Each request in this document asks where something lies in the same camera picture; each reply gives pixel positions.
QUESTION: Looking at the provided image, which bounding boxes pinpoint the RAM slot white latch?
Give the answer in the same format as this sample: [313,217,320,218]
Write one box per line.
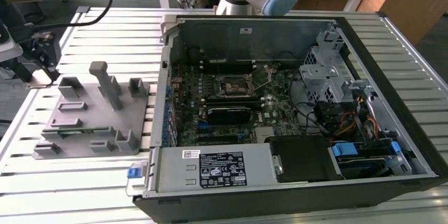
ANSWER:
[201,67,256,71]

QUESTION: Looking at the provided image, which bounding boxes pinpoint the orange yellow power wires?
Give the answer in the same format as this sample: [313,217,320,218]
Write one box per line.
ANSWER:
[333,111,382,142]

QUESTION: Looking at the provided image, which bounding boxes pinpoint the grey power supply unit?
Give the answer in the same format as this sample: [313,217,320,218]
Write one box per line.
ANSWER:
[148,145,284,193]

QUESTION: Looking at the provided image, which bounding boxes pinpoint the RAM slot black latch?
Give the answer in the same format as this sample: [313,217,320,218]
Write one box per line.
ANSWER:
[205,97,262,103]
[201,70,256,74]

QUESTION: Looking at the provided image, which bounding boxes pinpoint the green RAM stick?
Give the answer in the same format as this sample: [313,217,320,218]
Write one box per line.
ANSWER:
[205,99,262,111]
[54,126,109,136]

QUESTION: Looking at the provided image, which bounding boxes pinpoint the green motherboard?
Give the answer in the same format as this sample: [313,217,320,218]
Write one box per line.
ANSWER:
[166,61,302,148]

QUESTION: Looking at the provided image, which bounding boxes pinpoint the black graphics card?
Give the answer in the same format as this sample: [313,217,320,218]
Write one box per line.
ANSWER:
[206,106,252,126]

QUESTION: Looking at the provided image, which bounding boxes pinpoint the blue case latch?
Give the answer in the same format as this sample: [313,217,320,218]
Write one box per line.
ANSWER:
[128,167,145,179]

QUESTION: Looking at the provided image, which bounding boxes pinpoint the grey parts rack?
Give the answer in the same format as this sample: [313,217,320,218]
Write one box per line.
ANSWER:
[30,60,152,161]

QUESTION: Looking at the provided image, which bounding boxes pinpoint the hard disk in blue carrier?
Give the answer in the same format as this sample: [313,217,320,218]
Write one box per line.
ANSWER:
[330,141,401,180]

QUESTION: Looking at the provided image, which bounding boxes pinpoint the wooden cabinet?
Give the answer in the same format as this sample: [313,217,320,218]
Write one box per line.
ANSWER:
[356,0,448,48]

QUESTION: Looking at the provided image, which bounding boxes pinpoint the black open PC case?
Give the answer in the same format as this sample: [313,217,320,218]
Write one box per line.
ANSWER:
[132,14,442,224]

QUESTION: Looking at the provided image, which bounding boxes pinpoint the black mesh wastebasket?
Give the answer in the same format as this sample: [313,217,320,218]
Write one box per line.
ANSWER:
[21,1,46,25]

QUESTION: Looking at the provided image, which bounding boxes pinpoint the grey case release latch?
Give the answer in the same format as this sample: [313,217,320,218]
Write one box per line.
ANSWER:
[160,15,180,44]

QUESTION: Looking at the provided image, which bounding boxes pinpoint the thick dark grey cable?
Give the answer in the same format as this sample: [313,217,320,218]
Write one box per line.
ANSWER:
[292,100,332,138]

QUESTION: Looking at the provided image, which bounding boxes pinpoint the black plastic shroud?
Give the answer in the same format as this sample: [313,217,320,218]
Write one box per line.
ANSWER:
[268,134,336,184]

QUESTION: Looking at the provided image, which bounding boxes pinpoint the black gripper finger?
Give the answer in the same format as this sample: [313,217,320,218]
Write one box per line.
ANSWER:
[30,31,61,83]
[12,60,36,83]

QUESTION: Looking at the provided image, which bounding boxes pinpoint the silver chipset heat sink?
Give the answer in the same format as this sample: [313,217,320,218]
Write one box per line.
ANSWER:
[254,126,278,144]

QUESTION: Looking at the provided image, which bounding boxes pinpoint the silver drive cage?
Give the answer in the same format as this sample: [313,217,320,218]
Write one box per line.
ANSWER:
[298,31,356,105]

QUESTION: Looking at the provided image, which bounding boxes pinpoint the metal socket cover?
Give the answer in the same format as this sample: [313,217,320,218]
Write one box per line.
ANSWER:
[248,63,277,91]

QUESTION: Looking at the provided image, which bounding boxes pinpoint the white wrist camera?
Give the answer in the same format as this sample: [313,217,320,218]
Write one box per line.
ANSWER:
[0,23,22,61]

